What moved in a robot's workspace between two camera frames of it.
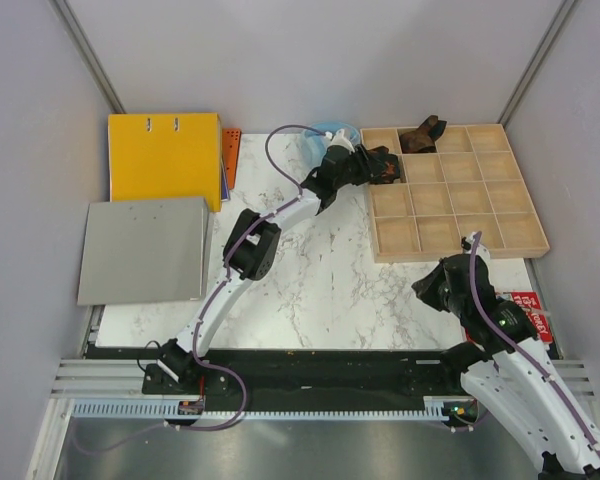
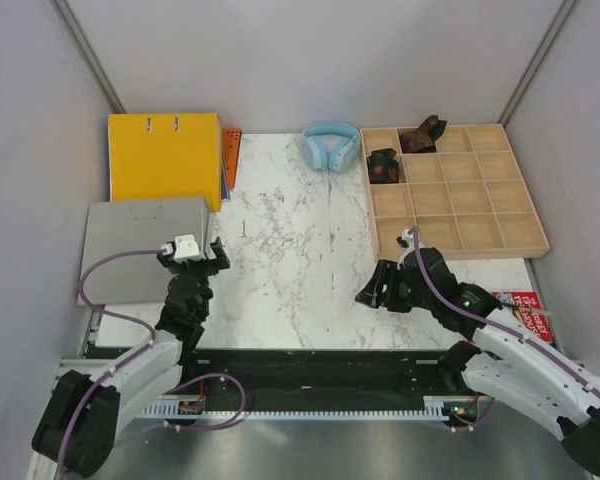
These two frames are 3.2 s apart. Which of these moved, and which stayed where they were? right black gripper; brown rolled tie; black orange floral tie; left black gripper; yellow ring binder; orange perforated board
Moved: left black gripper; right black gripper
Stayed: orange perforated board; black orange floral tie; yellow ring binder; brown rolled tie
